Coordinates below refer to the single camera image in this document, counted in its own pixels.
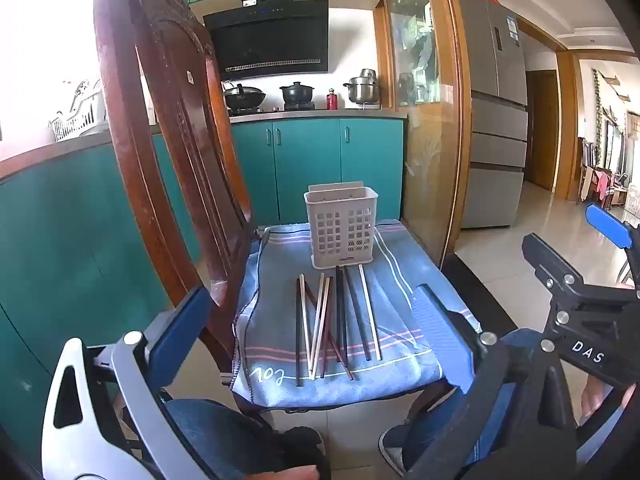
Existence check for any person's left hand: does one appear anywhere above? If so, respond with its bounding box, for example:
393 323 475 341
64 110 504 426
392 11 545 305
240 464 321 480

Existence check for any person's left leg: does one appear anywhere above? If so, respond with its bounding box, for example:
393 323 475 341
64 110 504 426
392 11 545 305
160 399 282 467

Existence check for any black cooking pot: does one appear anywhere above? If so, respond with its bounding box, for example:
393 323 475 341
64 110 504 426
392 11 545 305
279 81 316 107

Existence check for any person's right leg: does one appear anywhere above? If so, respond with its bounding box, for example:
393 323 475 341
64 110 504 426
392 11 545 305
400 327 631 480

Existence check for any black gas stove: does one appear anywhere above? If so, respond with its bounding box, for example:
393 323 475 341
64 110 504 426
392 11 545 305
226 103 317 114

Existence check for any silver refrigerator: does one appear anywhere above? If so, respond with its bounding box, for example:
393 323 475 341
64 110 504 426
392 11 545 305
455 0 530 230

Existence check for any white dish rack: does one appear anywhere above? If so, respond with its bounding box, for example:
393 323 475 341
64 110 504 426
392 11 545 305
49 80 108 142

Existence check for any green hanging vine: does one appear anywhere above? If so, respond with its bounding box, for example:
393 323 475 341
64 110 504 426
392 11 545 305
593 71 607 153

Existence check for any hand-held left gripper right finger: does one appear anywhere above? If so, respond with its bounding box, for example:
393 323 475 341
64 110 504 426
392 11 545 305
405 284 583 480

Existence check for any wooden framed glass door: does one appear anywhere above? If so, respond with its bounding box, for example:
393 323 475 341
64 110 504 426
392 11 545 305
372 0 473 267

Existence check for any blue striped towel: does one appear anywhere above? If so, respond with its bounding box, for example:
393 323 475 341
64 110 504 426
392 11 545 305
232 220 482 411

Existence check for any cream chopstick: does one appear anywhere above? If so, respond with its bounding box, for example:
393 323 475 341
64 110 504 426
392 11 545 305
358 263 383 362
299 273 315 380
313 276 332 380
309 272 326 380

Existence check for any person's leg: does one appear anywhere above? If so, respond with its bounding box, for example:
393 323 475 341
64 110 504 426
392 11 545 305
160 399 282 467
400 327 631 480

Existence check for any person's right hand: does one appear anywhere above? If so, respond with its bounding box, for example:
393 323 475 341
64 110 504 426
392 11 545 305
580 376 624 427

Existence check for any black chopstick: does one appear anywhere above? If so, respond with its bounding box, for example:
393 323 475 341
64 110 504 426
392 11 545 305
343 265 373 362

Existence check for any white plastic utensil basket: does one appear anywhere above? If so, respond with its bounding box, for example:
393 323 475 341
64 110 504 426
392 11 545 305
303 180 379 271

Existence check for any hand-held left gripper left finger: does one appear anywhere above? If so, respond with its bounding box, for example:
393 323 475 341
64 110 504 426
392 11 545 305
41 286 216 480

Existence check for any brown chopstick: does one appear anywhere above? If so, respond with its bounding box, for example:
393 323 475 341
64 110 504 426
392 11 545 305
320 276 335 380
295 275 303 387

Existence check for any black shoe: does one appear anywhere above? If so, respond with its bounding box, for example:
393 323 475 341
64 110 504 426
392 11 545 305
272 426 332 480
377 425 416 479

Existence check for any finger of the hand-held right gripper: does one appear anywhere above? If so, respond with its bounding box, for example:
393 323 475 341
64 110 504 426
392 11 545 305
521 233 589 307
585 203 640 252

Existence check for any stainless steel pot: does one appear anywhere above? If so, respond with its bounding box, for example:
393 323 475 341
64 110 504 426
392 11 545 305
343 68 381 107

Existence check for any clothes drying rack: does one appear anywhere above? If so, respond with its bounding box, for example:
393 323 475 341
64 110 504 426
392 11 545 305
580 137 640 211

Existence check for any black wok with lid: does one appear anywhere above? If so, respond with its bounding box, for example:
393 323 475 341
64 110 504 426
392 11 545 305
222 84 267 111

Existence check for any black range hood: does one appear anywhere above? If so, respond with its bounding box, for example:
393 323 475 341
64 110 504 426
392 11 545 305
202 0 331 82

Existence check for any carved wooden chair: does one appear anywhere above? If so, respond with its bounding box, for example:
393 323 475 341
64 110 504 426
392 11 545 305
92 0 522 428

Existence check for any wooden room door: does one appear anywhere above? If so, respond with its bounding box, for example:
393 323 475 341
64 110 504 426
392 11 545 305
525 70 559 192

